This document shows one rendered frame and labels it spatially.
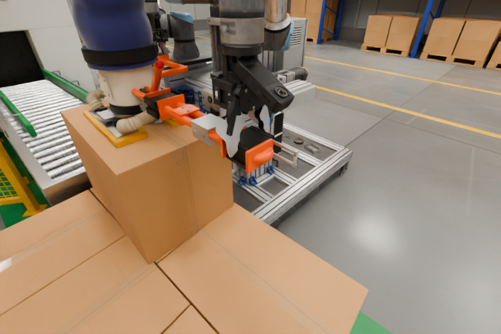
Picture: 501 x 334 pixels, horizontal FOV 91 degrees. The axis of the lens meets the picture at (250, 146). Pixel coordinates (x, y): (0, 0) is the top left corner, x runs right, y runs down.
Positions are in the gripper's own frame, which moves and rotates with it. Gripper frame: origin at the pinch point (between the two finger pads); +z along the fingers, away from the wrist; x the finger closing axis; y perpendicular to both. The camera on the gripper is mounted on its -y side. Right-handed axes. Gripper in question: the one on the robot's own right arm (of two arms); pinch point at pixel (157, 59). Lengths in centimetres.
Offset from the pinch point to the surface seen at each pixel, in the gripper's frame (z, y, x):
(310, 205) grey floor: 108, 58, 70
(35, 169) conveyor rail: 48, -26, -63
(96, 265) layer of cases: 54, 47, -59
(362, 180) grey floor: 107, 74, 126
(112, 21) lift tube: -21, 39, -30
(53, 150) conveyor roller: 54, -53, -52
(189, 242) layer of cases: 54, 62, -30
